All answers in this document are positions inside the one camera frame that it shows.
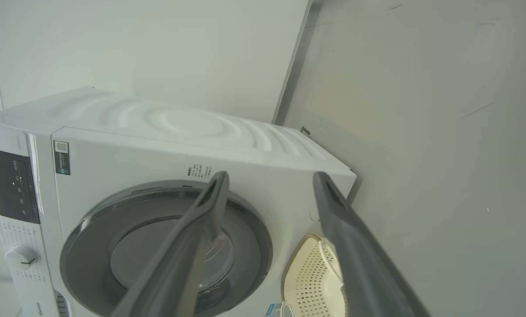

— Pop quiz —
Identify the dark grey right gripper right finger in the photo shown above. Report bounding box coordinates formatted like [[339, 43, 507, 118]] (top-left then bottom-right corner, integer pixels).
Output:
[[312, 171, 430, 317]]

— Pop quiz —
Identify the round glass washer door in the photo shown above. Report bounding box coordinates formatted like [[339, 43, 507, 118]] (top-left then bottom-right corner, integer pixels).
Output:
[[59, 180, 273, 317]]

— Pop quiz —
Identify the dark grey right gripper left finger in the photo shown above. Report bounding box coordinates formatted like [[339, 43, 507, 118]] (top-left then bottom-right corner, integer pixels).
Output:
[[111, 171, 230, 317]]

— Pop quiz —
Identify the white front-load washing machine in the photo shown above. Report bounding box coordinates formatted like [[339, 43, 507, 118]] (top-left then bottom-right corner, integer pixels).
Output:
[[0, 86, 358, 317]]

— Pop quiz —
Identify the black QR code sticker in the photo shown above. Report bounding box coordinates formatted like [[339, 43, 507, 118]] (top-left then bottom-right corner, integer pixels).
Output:
[[54, 141, 71, 175]]

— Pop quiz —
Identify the white washing machine dial knob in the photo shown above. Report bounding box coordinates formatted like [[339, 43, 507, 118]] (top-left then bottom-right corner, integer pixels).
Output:
[[5, 245, 38, 270]]

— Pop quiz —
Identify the cream perforated laundry basket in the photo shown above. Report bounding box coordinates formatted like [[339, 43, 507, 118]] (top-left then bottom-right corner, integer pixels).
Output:
[[280, 233, 347, 317]]

